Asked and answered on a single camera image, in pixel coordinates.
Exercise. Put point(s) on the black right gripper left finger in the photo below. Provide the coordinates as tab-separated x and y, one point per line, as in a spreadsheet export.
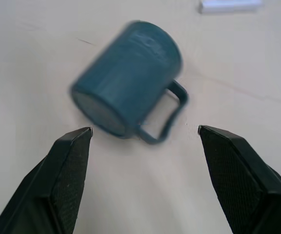
57	180

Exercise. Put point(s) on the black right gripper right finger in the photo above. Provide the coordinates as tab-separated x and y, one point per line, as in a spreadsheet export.
237	175

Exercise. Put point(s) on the white flat box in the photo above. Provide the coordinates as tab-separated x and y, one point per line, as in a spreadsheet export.
230	5

